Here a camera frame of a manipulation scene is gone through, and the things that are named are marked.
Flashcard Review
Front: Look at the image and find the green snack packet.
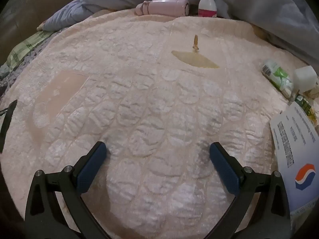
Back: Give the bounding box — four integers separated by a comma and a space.
295, 95, 318, 127

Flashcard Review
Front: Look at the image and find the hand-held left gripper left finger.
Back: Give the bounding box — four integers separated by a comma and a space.
24, 141, 111, 239

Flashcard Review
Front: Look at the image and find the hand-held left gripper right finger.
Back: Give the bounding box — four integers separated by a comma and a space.
204, 142, 292, 239

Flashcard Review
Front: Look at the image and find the white bottle with pink label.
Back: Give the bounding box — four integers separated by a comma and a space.
198, 0, 217, 18

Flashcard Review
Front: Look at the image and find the cream tag with chain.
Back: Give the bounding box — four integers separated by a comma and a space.
171, 35, 220, 69

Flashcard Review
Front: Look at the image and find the pink insulated bottle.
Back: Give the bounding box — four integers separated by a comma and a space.
135, 0, 190, 16

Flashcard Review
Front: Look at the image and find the brown wooden headboard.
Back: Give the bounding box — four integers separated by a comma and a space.
0, 0, 83, 68

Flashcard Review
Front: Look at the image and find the green plaid cloth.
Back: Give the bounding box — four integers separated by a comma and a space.
0, 30, 56, 75

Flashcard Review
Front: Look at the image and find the blue-grey duvet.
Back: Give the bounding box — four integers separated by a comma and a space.
37, 0, 319, 65

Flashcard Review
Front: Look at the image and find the black strap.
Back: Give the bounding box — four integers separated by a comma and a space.
0, 100, 18, 152

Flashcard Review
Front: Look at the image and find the green white tissue packet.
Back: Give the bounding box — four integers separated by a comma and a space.
261, 59, 294, 97

